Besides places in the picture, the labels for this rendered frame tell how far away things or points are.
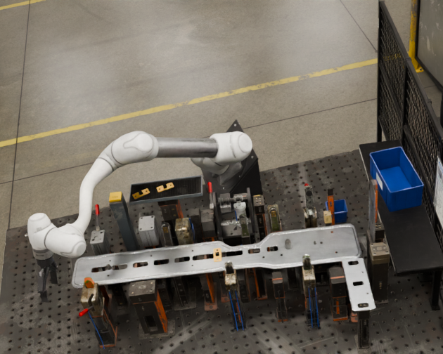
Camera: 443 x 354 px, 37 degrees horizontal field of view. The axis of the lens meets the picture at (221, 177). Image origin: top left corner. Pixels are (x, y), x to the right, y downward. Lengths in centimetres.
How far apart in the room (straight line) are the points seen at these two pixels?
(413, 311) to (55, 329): 176
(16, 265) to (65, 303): 45
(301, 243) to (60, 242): 111
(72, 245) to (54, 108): 359
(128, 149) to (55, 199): 231
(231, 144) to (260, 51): 315
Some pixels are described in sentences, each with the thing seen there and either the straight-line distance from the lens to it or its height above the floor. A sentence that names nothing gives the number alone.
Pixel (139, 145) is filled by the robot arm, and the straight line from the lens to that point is 309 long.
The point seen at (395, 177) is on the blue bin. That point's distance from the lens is 347.
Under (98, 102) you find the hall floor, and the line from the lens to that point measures 629.
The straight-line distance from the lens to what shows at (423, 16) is 569.
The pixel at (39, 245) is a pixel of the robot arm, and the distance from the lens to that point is 305.
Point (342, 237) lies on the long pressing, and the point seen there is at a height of 100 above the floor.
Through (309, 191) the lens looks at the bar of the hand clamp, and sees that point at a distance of 313.
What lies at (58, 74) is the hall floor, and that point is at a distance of 690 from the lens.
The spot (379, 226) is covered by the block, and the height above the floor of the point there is 108.
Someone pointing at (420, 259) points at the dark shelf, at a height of 103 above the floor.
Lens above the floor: 337
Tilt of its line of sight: 41 degrees down
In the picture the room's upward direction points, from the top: 11 degrees counter-clockwise
